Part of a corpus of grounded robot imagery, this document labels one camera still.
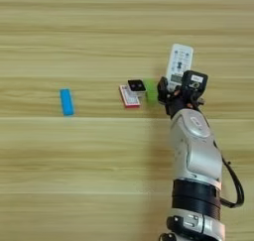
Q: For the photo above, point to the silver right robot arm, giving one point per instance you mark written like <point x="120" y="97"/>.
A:
<point x="196" y="145"/>

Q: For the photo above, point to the black box with white label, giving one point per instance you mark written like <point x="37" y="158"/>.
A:
<point x="195" y="80"/>

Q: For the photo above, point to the blue rectangular block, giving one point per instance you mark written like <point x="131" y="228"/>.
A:
<point x="66" y="101"/>

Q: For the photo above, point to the white remote control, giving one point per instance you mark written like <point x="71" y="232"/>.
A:
<point x="179" y="61"/>

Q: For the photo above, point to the red and white card box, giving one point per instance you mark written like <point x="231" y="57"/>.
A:
<point x="128" y="99"/>

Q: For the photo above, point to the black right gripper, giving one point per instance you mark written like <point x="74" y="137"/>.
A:
<point x="180" y="101"/>

